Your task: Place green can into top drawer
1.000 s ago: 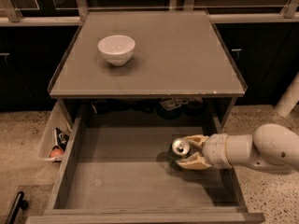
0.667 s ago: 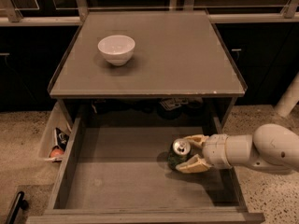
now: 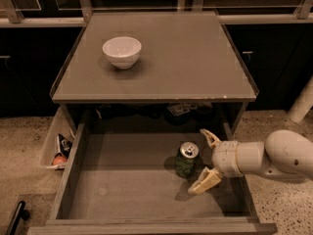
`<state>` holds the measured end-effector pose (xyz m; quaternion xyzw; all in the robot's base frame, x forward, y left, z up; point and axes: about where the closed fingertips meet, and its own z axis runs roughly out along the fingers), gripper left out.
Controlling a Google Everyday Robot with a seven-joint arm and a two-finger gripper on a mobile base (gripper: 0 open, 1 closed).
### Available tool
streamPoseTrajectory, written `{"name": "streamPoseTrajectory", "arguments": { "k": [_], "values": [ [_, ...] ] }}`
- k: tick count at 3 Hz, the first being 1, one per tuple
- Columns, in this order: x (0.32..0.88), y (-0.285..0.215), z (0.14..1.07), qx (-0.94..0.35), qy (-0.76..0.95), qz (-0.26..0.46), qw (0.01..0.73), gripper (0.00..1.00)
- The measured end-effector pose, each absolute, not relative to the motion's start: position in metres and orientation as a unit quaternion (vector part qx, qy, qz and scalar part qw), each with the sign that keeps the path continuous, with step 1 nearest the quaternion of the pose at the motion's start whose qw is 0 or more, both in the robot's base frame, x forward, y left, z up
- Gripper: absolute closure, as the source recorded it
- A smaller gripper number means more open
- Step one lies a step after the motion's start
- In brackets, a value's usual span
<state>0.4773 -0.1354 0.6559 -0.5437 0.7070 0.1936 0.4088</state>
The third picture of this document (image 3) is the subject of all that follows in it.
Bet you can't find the dark snack bag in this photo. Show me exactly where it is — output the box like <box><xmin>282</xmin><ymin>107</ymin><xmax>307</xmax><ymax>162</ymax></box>
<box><xmin>57</xmin><ymin>134</ymin><xmax>72</xmax><ymax>158</ymax></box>

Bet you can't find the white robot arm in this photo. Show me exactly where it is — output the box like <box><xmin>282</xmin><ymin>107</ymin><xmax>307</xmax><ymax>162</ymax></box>
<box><xmin>188</xmin><ymin>129</ymin><xmax>313</xmax><ymax>195</ymax></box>

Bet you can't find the black handle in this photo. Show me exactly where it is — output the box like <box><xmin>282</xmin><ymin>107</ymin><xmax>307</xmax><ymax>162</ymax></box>
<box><xmin>5</xmin><ymin>201</ymin><xmax>30</xmax><ymax>235</ymax></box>

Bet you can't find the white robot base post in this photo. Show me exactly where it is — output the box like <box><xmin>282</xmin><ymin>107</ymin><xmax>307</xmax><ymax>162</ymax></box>
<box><xmin>287</xmin><ymin>75</ymin><xmax>313</xmax><ymax>123</ymax></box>

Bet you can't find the green soda can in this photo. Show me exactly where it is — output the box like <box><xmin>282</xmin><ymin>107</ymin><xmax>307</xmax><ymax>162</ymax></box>
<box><xmin>175</xmin><ymin>142</ymin><xmax>200</xmax><ymax>178</ymax></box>

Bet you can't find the white ceramic bowl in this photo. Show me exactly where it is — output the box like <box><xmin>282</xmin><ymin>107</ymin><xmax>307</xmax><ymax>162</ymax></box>
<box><xmin>102</xmin><ymin>36</ymin><xmax>142</xmax><ymax>70</ymax></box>

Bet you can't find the orange ball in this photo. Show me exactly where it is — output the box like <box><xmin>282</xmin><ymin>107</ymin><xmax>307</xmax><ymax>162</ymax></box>
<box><xmin>52</xmin><ymin>156</ymin><xmax>67</xmax><ymax>165</ymax></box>

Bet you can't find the open grey top drawer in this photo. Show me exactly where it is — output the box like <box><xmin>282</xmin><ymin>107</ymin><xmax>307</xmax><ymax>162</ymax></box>
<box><xmin>27</xmin><ymin>116</ymin><xmax>277</xmax><ymax>235</ymax></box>

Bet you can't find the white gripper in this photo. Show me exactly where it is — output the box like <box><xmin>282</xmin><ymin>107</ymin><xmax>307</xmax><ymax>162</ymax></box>
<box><xmin>188</xmin><ymin>128</ymin><xmax>243</xmax><ymax>196</ymax></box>

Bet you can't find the clear plastic bin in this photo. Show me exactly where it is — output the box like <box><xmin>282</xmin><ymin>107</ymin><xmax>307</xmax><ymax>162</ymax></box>
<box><xmin>39</xmin><ymin>108</ymin><xmax>74</xmax><ymax>169</ymax></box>

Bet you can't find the grey cabinet with top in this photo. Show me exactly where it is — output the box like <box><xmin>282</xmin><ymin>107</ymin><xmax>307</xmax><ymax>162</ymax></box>
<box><xmin>49</xmin><ymin>11</ymin><xmax>260</xmax><ymax>135</ymax></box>

